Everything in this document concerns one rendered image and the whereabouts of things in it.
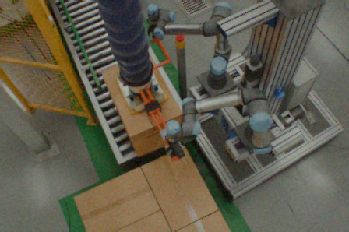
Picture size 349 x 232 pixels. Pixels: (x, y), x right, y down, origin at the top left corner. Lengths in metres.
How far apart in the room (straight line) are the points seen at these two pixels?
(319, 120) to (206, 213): 1.49
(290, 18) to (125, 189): 1.86
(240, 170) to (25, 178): 2.09
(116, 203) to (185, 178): 0.58
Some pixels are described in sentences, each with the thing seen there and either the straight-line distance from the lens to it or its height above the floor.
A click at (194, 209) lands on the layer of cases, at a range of 3.00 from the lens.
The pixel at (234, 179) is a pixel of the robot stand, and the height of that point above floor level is 0.21.
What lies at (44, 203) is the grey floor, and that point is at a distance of 3.84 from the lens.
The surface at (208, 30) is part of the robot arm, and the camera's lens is 2.36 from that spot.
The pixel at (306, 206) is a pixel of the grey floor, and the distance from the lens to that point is 3.71.
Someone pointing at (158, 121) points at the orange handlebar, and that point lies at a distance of 2.51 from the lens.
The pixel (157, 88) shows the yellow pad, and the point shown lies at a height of 1.12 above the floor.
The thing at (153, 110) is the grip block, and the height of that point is 1.22.
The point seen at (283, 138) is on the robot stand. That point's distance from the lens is 2.81.
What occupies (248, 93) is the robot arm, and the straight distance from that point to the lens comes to 2.11.
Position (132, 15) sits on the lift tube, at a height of 1.98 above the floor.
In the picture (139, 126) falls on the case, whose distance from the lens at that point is 2.67.
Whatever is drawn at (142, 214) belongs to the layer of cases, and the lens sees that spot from 3.02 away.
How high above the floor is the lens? 3.48
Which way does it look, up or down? 64 degrees down
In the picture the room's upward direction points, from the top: 8 degrees counter-clockwise
